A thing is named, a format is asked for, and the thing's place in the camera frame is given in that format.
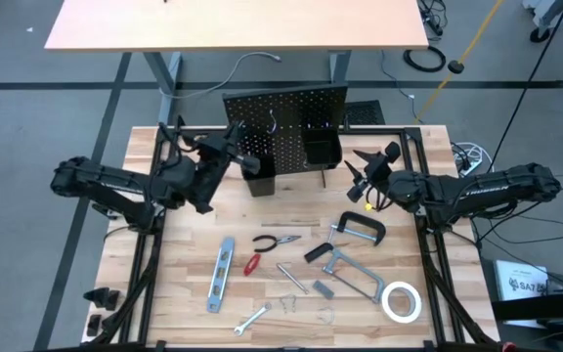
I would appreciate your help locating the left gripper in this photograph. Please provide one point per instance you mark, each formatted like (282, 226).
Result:
(210, 161)

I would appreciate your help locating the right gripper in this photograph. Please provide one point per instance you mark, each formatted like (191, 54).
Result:
(379, 173)

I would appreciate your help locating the small grey rectangular block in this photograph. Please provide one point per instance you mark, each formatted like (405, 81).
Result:
(323, 289)

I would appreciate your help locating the silver telescopic rod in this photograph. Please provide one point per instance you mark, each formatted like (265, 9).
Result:
(292, 278)

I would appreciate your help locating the grey spirit level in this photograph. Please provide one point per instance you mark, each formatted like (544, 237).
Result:
(220, 274)

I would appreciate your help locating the silver combination wrench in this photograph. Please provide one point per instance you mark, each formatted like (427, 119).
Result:
(252, 319)

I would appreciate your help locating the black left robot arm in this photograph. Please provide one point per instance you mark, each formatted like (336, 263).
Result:
(105, 178)

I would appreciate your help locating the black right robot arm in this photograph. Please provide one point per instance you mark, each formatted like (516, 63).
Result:
(482, 188)

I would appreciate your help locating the silver curved peg hook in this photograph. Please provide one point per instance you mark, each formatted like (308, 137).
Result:
(274, 123)

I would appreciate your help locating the black C-clamp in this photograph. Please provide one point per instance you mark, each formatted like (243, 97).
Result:
(364, 218)

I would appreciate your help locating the black floor grate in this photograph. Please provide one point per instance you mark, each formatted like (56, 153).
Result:
(364, 112)

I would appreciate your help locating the tall narrow black bin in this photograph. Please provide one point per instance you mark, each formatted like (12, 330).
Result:
(262, 186)

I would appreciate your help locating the black perforated pegboard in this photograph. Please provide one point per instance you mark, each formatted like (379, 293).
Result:
(301, 105)

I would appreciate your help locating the light wooden desk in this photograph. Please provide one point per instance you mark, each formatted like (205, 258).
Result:
(237, 24)

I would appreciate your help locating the white power strip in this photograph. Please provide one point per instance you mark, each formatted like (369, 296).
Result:
(472, 156)

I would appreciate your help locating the black round puck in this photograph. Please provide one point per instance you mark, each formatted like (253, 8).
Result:
(456, 67)

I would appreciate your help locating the white tape roll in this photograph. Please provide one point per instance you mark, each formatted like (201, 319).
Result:
(384, 302)

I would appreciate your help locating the white printed box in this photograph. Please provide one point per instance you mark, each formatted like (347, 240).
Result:
(516, 274)

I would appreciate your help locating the black spare finger part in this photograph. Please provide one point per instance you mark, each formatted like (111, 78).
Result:
(94, 325)
(96, 298)
(113, 300)

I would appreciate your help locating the grey cart with caster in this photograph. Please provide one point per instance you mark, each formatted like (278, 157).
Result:
(538, 34)

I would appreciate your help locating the black cart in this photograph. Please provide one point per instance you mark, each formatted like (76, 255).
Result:
(545, 305)

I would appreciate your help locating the black aluminium table frame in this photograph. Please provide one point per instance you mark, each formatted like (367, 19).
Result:
(374, 131)

